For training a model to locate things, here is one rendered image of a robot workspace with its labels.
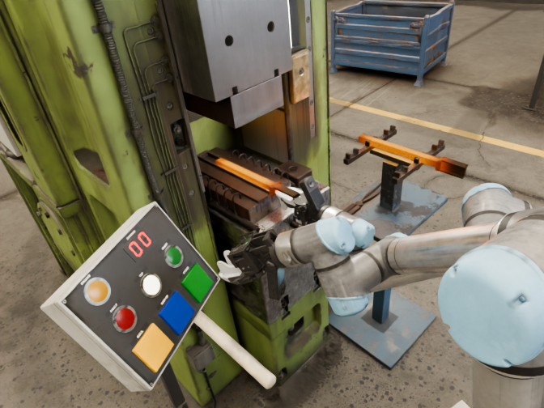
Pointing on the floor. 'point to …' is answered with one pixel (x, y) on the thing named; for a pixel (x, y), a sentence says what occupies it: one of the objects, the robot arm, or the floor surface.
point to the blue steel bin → (392, 36)
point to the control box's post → (172, 386)
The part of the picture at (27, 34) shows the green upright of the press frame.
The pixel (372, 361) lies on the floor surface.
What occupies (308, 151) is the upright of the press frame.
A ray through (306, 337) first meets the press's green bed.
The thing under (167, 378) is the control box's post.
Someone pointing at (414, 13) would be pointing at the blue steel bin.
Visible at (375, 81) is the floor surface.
